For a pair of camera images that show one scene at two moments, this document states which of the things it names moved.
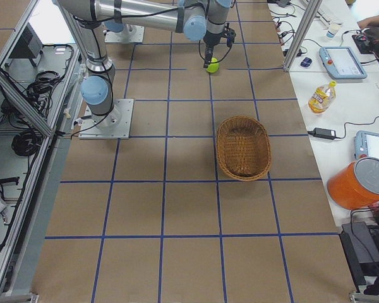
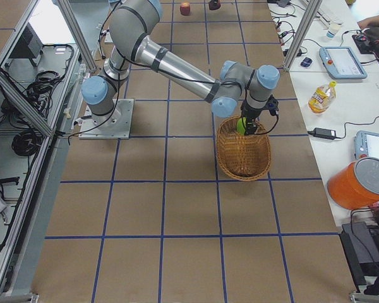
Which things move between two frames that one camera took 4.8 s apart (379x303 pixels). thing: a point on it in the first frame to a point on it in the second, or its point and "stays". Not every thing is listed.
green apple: [214, 65] to [240, 126]
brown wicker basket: [243, 148] stays
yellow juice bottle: [322, 98] stays
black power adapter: [325, 133] stays
